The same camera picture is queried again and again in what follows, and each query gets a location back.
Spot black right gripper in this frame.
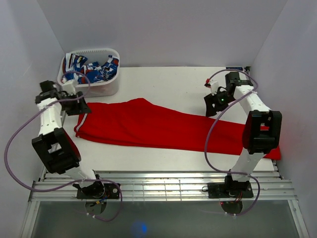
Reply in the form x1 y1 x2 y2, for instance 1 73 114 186
204 89 237 118

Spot red trousers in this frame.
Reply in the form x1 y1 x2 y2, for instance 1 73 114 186
73 98 282 161

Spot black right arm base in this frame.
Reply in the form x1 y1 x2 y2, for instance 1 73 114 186
207 182 254 198

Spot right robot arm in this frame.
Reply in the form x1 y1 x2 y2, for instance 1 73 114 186
204 68 282 200

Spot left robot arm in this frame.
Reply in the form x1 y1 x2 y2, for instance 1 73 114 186
32 80 106 198

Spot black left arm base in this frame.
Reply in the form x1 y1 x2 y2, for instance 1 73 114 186
74 182 120 199

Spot white plastic basket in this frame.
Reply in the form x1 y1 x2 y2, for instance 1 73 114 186
57 48 120 97

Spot blue white patterned garment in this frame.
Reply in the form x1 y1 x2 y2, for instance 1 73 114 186
62 53 119 84

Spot small black table label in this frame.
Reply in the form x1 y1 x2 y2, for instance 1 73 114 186
226 66 243 71

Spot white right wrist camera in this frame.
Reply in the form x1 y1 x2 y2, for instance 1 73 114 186
204 78 219 95

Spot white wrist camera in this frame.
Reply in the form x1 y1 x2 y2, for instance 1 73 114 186
61 79 78 96
204 78 219 95

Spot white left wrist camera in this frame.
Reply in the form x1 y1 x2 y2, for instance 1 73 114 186
61 79 78 96

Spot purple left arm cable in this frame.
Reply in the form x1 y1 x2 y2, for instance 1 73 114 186
3 71 123 221

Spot aluminium frame rail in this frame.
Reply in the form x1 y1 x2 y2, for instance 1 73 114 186
28 171 298 203

